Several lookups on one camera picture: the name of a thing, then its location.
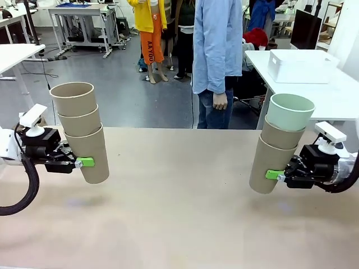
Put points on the person in black clothes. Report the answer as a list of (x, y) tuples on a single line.
[(183, 42)]

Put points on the wooden shelf unit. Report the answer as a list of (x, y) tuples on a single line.
[(329, 25)]

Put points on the brown tall cup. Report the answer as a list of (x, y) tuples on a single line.
[(89, 148), (280, 138), (74, 102), (266, 162), (78, 123)]

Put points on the black chair frame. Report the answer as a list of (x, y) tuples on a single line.
[(246, 84)]

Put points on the white desk with black frame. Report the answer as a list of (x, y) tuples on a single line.
[(14, 16)]

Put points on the white desk with legs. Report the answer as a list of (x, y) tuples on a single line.
[(16, 53)]

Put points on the black monitor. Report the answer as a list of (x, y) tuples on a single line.
[(305, 28)]

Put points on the person's right forearm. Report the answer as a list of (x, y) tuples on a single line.
[(213, 75)]

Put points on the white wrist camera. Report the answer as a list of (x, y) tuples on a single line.
[(32, 117), (331, 134)]

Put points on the mannequin yellow jacket orange shorts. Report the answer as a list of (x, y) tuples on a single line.
[(151, 42)]

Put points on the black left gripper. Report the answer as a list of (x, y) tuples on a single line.
[(53, 165)]

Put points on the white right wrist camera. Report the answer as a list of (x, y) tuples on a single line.
[(331, 134)]

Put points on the white side table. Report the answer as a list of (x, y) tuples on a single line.
[(331, 95)]

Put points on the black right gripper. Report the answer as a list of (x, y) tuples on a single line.
[(314, 173)]

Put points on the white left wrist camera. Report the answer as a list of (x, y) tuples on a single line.
[(32, 117)]

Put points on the white plastic basket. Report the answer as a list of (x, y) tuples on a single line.
[(303, 70)]

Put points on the person in blue shirt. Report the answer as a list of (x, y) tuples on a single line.
[(216, 42)]

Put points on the red fluffy hat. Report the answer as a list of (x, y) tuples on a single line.
[(255, 36)]

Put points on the blue jacket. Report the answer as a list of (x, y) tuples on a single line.
[(261, 14)]

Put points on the person's right hand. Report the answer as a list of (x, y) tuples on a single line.
[(220, 101)]

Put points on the black stand pole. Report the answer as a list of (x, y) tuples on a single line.
[(29, 19)]

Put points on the mint green tall cup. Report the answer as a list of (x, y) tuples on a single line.
[(289, 117)]

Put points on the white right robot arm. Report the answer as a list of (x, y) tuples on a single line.
[(349, 162)]

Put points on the grey metal workbench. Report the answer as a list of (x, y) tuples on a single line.
[(75, 11)]

